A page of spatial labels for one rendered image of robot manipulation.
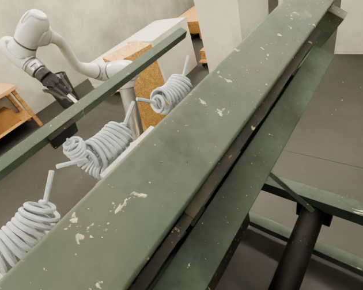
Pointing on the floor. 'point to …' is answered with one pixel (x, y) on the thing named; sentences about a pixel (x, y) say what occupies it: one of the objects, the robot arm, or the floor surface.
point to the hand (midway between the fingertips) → (74, 99)
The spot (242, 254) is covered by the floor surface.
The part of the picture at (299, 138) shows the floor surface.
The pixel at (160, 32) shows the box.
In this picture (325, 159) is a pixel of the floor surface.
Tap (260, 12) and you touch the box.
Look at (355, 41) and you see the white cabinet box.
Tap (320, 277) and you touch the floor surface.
